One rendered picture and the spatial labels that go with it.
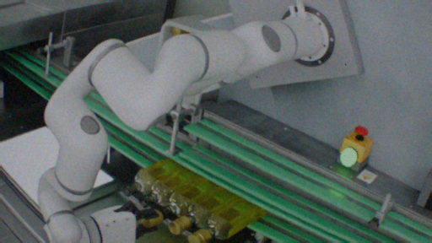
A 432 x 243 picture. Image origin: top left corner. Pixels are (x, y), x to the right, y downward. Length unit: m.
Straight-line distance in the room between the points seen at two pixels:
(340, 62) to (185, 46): 0.52
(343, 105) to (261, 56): 0.40
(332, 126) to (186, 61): 0.63
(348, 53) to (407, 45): 0.18
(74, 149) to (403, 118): 0.80
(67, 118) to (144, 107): 0.14
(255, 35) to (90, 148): 0.38
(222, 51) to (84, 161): 0.29
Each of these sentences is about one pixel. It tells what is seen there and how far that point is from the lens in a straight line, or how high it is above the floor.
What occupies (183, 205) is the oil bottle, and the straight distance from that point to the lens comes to 1.26.
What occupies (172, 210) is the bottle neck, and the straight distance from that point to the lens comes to 1.25.
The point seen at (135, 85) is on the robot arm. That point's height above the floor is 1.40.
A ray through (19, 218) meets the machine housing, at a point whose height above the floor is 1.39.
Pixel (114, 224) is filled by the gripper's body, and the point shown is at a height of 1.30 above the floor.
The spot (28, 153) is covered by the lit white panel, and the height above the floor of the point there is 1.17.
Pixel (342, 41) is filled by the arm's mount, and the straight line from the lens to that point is 1.24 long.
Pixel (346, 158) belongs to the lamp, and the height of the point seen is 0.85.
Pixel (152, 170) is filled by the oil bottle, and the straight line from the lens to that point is 1.36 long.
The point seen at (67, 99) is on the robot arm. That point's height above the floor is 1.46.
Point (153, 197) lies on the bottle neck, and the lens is 1.28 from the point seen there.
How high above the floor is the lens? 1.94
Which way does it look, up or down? 50 degrees down
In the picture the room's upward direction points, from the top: 112 degrees counter-clockwise
